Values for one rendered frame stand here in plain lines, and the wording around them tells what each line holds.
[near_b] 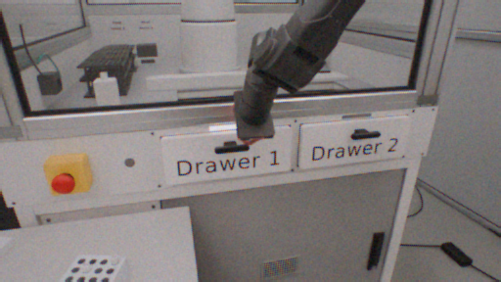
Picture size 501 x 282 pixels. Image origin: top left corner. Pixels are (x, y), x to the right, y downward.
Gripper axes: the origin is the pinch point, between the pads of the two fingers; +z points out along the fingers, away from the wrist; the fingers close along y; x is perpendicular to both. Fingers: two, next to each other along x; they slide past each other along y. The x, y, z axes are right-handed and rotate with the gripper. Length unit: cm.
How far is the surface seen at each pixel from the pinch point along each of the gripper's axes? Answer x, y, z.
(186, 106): 12.3, 6.8, -2.2
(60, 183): 36.5, -6.7, 0.9
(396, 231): -48, -20, 34
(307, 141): -14.8, -0.4, 4.6
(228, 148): 4.4, -2.4, 0.6
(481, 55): -147, 67, 55
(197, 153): 10.7, -1.1, 4.4
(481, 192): -151, 2, 97
